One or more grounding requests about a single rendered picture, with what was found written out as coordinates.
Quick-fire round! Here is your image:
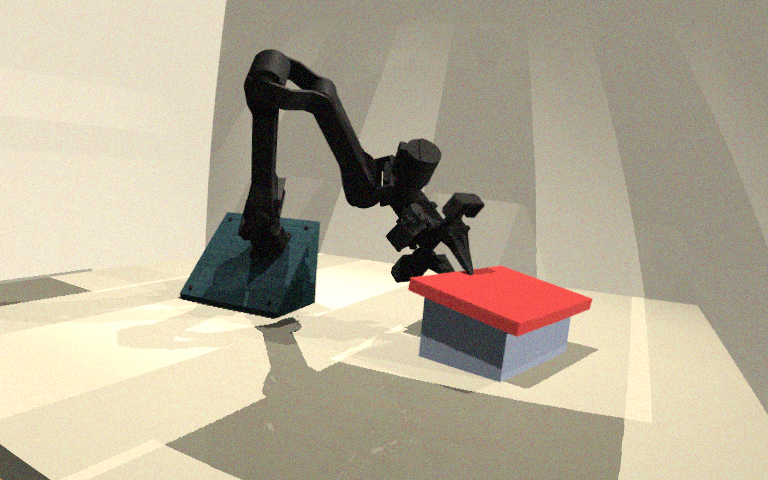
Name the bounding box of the red lid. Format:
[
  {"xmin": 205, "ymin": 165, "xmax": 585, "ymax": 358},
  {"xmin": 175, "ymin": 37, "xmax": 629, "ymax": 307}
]
[{"xmin": 408, "ymin": 265, "xmax": 593, "ymax": 336}]

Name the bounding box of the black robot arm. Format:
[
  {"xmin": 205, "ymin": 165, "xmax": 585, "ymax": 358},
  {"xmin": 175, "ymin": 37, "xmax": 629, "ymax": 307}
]
[{"xmin": 237, "ymin": 49, "xmax": 441, "ymax": 260}]

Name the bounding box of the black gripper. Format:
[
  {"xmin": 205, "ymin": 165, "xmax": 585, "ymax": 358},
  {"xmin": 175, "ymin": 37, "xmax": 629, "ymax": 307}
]
[{"xmin": 391, "ymin": 192, "xmax": 484, "ymax": 283}]

